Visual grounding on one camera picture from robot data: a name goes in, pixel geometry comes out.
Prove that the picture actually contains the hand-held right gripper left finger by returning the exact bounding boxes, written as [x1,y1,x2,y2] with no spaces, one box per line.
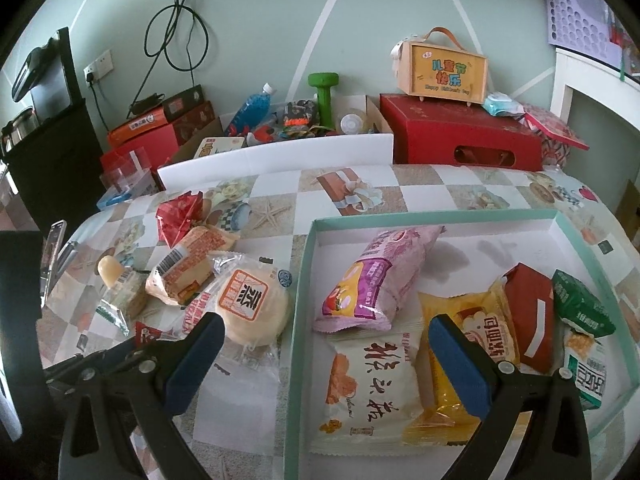
[59,312,226,480]

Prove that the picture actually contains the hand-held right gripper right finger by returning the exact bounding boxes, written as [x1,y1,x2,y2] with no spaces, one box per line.
[429,314,592,480]

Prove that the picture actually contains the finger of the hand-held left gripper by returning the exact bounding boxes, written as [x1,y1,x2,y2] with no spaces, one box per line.
[42,342,141,386]

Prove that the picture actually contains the yellow bread packet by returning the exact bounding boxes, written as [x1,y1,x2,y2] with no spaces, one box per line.
[402,280,521,446]

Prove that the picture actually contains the dark red snack packet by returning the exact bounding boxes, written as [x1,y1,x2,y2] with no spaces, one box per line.
[502,262,556,373]

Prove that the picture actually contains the cream snack packet orange flower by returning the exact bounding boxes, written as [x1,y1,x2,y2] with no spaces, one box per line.
[309,332,426,456]

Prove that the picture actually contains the pink snack packet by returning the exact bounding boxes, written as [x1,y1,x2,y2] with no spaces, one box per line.
[312,225,447,335]

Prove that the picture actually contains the white and green snack packet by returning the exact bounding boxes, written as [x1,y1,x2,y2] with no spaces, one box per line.
[562,327,608,411]

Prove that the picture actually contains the teal rimmed white tray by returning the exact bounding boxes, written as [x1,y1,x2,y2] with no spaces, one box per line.
[282,208,640,480]

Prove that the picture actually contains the small red candy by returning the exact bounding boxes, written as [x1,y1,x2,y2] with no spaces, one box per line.
[135,322,166,346]

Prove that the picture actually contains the clear biscuit packet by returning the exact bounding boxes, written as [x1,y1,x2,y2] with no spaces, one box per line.
[95,267,151,336]

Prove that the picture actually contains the round white cake packet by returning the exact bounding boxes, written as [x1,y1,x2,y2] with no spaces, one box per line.
[180,252,296,376]

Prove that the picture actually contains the pale yellow jelly cup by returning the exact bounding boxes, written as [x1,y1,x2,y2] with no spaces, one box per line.
[97,256,126,288]

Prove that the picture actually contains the orange label bread packet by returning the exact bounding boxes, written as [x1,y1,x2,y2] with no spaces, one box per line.
[145,225,241,306]

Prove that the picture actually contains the blue plastic tray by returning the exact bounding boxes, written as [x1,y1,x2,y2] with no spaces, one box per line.
[96,191,131,211]

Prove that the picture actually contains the black cabinet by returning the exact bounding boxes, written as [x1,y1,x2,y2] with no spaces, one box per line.
[0,95,103,233]

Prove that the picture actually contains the shiny red snack packet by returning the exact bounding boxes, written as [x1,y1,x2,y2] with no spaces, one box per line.
[155,191,213,248]

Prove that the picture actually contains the clear plastic box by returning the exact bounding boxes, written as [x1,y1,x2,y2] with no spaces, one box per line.
[100,147,161,196]

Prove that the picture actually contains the steel pot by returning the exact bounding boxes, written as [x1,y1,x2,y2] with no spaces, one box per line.
[0,106,41,153]

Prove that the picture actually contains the checkered tablecloth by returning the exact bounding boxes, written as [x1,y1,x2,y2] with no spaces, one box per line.
[37,162,640,480]

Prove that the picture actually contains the plain red box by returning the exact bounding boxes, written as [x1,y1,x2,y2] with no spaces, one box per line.
[100,125,183,176]

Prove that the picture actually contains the orange box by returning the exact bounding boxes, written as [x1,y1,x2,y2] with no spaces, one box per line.
[107,107,168,143]

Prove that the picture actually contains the small white green box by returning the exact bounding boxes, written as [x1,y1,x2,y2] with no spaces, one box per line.
[192,135,247,161]

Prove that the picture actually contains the white board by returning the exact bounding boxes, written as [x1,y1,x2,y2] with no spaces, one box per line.
[157,132,393,192]

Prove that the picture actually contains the black appliance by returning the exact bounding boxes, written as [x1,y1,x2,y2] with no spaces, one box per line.
[11,27,83,121]

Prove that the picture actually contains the red gift box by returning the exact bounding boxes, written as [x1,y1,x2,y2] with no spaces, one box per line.
[379,92,545,172]

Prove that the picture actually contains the black power adapter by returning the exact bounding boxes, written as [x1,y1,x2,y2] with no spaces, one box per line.
[129,92,166,115]

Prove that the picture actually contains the dark brown box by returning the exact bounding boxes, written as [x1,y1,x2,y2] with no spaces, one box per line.
[162,85,217,146]

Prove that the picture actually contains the red patterned box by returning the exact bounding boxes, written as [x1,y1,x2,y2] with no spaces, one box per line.
[522,105,591,166]

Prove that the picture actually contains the blue plastic bottle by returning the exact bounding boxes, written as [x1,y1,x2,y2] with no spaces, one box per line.
[225,82,277,136]

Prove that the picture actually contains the open cardboard box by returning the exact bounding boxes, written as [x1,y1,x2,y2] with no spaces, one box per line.
[332,94,396,136]

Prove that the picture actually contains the blue face masks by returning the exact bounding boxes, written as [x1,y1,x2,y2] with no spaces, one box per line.
[482,91,526,118]

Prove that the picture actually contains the green dumbbell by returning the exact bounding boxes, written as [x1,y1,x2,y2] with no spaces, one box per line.
[307,72,341,133]

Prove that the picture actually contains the white shelf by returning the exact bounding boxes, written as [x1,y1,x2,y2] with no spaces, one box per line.
[550,45,640,196]

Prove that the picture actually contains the purple perforated board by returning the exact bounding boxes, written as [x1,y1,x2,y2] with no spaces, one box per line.
[542,0,623,63]

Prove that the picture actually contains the white wall socket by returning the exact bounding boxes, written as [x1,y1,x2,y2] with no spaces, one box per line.
[82,50,113,83]

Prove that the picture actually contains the wooden box with handle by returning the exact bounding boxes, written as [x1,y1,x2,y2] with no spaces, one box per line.
[391,27,488,107]

